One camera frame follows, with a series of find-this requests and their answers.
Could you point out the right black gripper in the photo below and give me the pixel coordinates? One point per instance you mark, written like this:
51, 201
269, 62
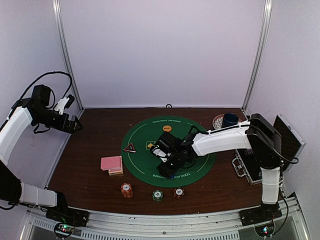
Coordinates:
166, 172

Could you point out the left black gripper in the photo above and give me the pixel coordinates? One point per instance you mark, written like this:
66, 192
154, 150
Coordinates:
62, 125

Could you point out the orange big blind button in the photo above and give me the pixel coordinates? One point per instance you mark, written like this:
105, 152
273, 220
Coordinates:
167, 128

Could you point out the brown poker chip stack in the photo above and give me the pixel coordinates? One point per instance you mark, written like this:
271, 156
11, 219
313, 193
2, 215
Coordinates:
178, 193

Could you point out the green poker chip stack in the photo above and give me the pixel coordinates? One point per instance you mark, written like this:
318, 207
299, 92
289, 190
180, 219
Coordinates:
157, 195

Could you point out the black red triangular dealer button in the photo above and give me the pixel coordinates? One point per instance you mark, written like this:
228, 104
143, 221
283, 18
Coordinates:
130, 148

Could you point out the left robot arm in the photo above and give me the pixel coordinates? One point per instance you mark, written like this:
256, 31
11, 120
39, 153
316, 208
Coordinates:
33, 111

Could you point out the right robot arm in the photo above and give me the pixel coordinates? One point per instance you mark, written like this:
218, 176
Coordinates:
255, 134

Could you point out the round green poker mat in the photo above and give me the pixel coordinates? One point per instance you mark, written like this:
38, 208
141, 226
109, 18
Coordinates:
143, 165

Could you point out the patterned ceramic saucer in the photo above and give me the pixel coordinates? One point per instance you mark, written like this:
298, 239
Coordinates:
217, 122

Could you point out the red card deck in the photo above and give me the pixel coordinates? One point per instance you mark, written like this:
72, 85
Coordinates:
111, 163

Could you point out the dark blue mug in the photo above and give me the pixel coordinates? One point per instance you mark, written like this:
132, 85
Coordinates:
229, 119

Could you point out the card deck box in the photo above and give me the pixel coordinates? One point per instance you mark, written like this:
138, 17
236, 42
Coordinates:
115, 171

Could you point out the orange poker chip stack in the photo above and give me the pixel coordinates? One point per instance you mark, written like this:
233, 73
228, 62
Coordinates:
126, 190

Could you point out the aluminium poker chip case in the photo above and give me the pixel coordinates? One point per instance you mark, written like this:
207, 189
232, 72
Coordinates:
245, 164

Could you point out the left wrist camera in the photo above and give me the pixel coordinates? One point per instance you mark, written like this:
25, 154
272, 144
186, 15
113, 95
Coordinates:
63, 104

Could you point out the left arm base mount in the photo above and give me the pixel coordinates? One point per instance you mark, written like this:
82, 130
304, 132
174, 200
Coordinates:
70, 216

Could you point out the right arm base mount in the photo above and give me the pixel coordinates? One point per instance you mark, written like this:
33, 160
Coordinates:
258, 215

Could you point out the left aluminium frame post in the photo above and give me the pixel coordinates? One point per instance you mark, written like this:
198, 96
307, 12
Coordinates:
65, 53

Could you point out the aluminium frame post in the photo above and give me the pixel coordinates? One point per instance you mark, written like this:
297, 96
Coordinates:
264, 30
65, 53

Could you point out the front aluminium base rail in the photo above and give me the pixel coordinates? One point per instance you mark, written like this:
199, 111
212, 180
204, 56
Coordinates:
224, 225

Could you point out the right aluminium frame post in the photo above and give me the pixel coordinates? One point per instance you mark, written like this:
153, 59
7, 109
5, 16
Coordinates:
264, 30

